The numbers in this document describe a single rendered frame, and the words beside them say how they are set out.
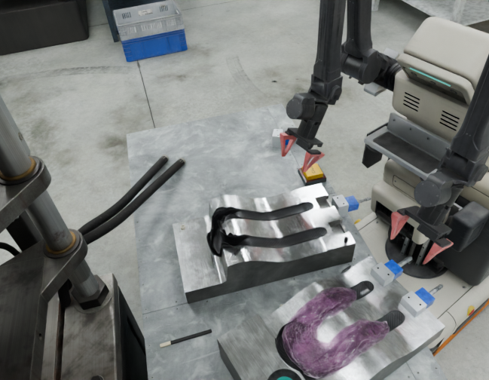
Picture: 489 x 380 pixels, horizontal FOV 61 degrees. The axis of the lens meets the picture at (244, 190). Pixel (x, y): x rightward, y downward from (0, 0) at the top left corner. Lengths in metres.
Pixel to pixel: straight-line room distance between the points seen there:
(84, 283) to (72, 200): 1.67
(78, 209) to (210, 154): 1.34
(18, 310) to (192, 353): 0.43
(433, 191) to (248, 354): 0.55
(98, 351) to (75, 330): 0.10
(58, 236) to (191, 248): 0.38
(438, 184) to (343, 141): 2.10
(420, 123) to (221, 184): 0.70
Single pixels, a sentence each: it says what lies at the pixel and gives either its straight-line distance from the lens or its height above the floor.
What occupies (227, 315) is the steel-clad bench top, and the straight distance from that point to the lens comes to 1.20.
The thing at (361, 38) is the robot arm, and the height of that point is 1.33.
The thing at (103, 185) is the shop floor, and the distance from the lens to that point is 2.90.
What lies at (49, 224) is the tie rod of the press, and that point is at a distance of 1.07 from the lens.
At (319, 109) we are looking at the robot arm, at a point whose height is 1.17.
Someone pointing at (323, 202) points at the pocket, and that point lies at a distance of 1.36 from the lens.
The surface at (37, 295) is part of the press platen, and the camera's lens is 1.08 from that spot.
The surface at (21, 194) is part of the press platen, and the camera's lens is 0.95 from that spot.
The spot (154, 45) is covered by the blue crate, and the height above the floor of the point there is 0.11.
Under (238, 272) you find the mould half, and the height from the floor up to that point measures 0.89.
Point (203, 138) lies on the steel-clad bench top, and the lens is 1.75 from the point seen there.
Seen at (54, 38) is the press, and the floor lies 0.08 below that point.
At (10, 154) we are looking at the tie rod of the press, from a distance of 0.94.
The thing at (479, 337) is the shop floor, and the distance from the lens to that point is 2.25.
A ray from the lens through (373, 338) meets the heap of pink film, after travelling 1.07.
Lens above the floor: 1.85
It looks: 44 degrees down
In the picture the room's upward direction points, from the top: 5 degrees counter-clockwise
